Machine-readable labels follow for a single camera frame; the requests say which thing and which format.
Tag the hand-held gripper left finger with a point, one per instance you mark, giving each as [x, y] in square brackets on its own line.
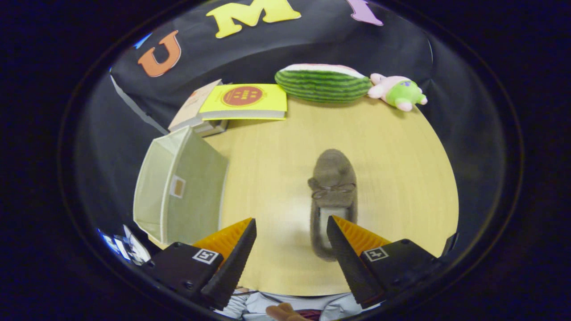
[232, 267]

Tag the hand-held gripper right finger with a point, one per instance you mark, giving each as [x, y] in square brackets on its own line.
[350, 265]

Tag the pale fabric storage box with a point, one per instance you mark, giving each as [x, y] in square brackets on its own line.
[196, 178]

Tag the brown shoe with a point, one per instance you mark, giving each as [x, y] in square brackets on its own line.
[332, 169]

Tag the person's light blue shirt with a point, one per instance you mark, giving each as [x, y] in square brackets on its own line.
[254, 305]

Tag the grey book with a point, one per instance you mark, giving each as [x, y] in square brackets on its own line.
[212, 128]

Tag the beige book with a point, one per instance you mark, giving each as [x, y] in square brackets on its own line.
[192, 109]

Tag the yellow book with red circle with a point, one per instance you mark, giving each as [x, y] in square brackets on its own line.
[273, 100]

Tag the pink and green plush toy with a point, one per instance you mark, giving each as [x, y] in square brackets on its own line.
[401, 93]

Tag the watermelon slice plush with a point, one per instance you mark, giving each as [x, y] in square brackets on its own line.
[323, 84]

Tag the black backdrop cloth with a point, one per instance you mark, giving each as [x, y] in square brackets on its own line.
[312, 49]

